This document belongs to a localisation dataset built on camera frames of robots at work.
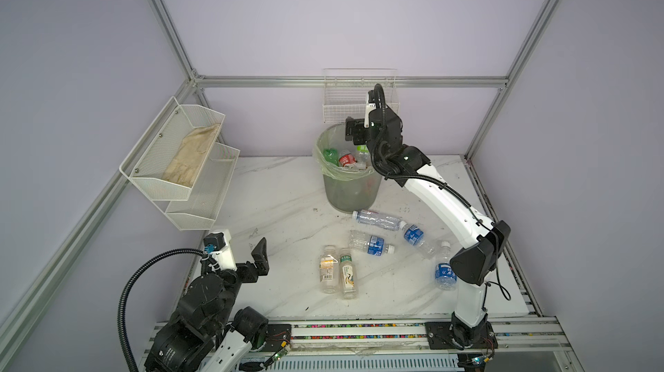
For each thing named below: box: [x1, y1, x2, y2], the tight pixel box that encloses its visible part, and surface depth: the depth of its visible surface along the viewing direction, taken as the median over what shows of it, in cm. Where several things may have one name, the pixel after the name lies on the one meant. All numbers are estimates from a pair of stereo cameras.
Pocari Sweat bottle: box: [399, 219, 439, 260], surface depth 92 cm
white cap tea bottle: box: [319, 243, 340, 296], surface depth 84 cm
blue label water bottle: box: [348, 230, 396, 257], surface depth 89 cm
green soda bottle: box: [323, 147, 340, 167], surface depth 93 cm
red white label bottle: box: [338, 153, 358, 167], surface depth 93 cm
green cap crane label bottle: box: [339, 247, 359, 301], surface depth 82 cm
